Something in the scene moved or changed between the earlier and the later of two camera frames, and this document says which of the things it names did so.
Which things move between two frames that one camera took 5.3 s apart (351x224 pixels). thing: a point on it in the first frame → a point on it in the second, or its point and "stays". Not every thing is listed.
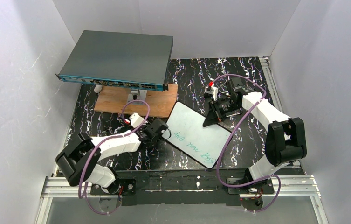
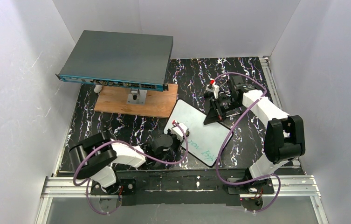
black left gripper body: [160, 129] → [177, 143]
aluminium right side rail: [271, 81] stays
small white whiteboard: [186, 132] stays
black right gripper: [222, 108] stays
